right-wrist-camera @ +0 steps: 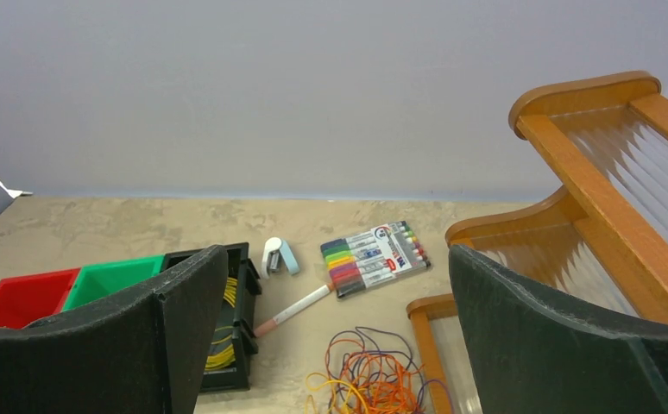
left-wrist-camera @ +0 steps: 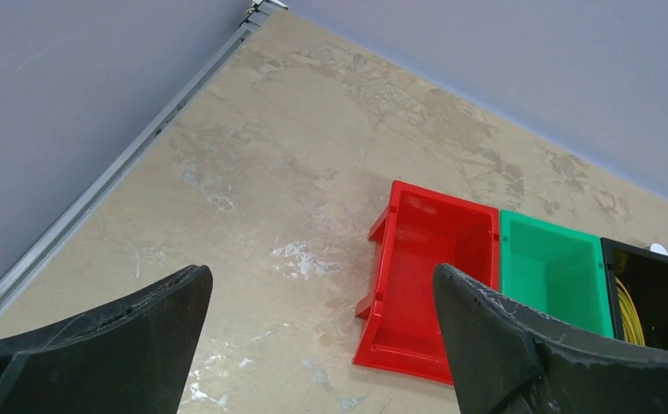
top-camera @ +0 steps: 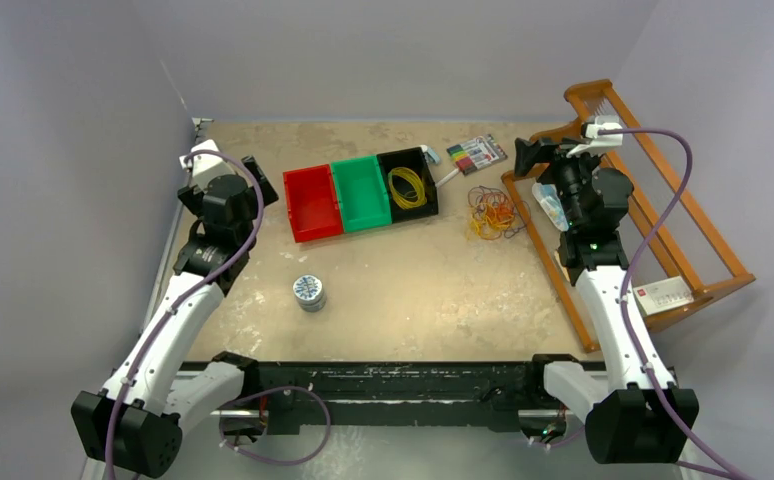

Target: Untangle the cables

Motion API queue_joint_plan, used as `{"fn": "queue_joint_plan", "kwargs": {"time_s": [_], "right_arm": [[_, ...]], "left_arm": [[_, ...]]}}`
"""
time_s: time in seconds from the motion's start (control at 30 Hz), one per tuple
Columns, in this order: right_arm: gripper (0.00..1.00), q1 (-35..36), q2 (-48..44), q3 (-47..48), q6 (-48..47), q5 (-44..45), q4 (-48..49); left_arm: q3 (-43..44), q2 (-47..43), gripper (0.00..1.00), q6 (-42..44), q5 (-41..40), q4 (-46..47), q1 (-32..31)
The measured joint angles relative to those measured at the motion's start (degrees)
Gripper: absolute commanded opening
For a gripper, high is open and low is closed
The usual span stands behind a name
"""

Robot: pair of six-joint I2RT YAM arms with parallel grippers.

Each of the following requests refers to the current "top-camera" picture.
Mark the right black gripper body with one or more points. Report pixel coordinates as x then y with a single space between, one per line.
571 175

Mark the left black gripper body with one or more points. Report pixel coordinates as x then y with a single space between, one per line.
191 196

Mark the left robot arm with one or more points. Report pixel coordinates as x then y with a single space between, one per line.
138 420

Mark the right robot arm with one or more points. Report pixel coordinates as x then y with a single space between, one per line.
639 415

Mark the blue white plastic packet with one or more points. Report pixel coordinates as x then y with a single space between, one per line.
547 198

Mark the red plastic bin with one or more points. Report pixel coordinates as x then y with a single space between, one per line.
312 205

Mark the marker pen pack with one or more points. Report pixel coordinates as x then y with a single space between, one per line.
476 154

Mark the loose white marker pen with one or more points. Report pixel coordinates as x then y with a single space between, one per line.
447 178

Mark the green plastic bin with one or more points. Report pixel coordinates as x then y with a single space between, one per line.
361 194

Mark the round blue white tin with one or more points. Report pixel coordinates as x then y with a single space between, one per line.
309 293

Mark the black plastic bin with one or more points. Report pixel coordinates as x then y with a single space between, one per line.
409 184

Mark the white red cardboard box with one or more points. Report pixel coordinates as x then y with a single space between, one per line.
663 295

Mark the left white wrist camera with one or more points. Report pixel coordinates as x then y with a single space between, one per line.
204 168

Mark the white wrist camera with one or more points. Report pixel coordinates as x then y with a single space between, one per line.
204 168
599 137

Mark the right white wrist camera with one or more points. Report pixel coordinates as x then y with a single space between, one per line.
599 137

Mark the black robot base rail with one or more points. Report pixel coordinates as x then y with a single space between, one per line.
501 396

